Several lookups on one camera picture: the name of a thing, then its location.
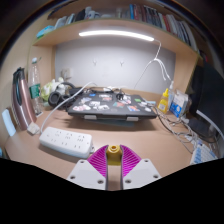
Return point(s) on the yellow glue bottle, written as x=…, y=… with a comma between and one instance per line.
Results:
x=163, y=104

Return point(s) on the clear plastic water bottle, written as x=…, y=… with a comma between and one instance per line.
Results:
x=35, y=91

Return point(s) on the white wall hook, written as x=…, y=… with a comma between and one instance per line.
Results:
x=95, y=62
x=122, y=63

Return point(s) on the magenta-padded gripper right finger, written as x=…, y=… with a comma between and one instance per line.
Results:
x=141, y=173

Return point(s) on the pink metal thermos jug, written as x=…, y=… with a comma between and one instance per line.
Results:
x=23, y=103

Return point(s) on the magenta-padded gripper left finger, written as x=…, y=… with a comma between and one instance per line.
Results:
x=88, y=175

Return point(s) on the white power strip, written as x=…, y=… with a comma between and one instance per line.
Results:
x=65, y=141

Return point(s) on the grey laptop stand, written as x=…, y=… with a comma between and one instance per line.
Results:
x=111, y=122

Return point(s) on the yellow charger block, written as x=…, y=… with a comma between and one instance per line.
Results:
x=114, y=156

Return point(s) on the black headphones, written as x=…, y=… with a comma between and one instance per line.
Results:
x=54, y=99

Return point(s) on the white and green plush toy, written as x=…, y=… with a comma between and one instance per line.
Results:
x=50, y=88

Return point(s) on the black laptop with stickers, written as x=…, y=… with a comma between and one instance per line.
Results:
x=113, y=108

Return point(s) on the blue and white box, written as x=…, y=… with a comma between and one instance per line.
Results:
x=178, y=105

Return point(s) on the light blue flat pad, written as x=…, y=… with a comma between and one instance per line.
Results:
x=8, y=122

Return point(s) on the white LED light bar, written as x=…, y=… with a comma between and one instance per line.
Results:
x=116, y=33

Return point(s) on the white wall socket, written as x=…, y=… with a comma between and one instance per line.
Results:
x=67, y=74

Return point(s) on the white keyboard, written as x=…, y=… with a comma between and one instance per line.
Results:
x=203, y=155

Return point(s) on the small white packet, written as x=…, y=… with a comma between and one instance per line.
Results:
x=33, y=128

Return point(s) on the black monitor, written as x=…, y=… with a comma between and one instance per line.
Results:
x=210, y=96

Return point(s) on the wooden shelf with books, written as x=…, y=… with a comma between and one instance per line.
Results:
x=66, y=33

